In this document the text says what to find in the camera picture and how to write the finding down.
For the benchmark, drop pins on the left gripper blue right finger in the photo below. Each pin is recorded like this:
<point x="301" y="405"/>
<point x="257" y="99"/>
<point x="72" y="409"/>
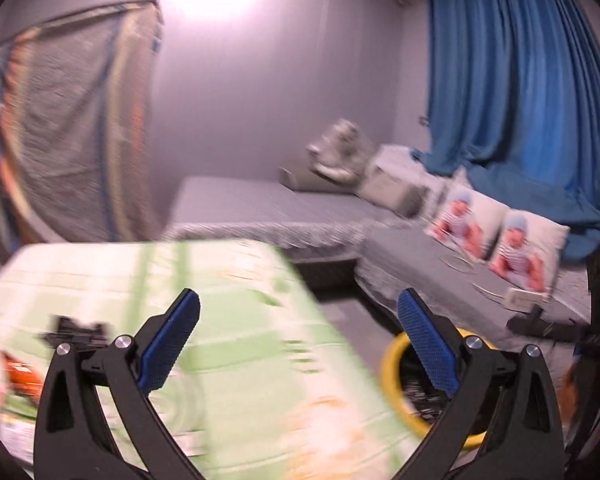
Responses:
<point x="432" y="344"/>

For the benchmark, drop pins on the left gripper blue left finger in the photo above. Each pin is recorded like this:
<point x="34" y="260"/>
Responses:
<point x="162" y="338"/>

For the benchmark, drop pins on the small black plastic bag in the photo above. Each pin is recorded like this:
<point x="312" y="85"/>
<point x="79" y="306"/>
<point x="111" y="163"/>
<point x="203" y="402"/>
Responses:
<point x="83" y="336"/>

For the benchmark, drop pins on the orange snack bag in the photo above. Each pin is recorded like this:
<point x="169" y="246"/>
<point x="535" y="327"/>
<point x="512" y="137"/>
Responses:
<point x="23" y="379"/>

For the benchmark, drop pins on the yellow rimmed black trash bin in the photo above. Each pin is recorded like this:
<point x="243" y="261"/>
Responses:
<point x="407" y="387"/>

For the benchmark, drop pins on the person's right hand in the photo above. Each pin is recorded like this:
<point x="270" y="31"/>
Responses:
<point x="579" y="394"/>

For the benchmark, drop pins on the white power strip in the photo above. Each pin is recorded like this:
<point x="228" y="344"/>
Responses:
<point x="523" y="300"/>

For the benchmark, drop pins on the baby print pillow right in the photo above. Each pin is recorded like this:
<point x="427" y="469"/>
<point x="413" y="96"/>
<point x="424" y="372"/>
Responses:
<point x="528" y="251"/>

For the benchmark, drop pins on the baby print pillow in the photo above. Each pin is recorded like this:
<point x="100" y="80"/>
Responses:
<point x="528" y="251"/>
<point x="468" y="221"/>

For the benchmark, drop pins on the grey quilted sofa cover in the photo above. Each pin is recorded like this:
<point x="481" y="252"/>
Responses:
<point x="337" y="236"/>

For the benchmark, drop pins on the baby print pillow left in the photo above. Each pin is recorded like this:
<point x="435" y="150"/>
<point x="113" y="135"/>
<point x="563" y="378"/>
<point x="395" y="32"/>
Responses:
<point x="468" y="221"/>

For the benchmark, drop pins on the grey square cushion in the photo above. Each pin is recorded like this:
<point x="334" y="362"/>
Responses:
<point x="402" y="197"/>

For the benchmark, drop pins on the white knitted blanket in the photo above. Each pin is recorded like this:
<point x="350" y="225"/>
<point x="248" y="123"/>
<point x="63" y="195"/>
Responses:
<point x="398" y="162"/>

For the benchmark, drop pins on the grey bolster pillow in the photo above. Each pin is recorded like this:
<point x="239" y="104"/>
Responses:
<point x="303" y="180"/>

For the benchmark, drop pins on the plush tiger toy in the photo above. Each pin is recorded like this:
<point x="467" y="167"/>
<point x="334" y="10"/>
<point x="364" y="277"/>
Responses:
<point x="342" y="153"/>

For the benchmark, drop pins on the striped grey sheet hanging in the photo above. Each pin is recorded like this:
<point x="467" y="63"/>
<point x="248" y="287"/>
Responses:
<point x="74" y="95"/>

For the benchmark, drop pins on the blue curtain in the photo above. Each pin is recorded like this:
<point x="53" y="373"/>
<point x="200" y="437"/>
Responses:
<point x="514" y="98"/>

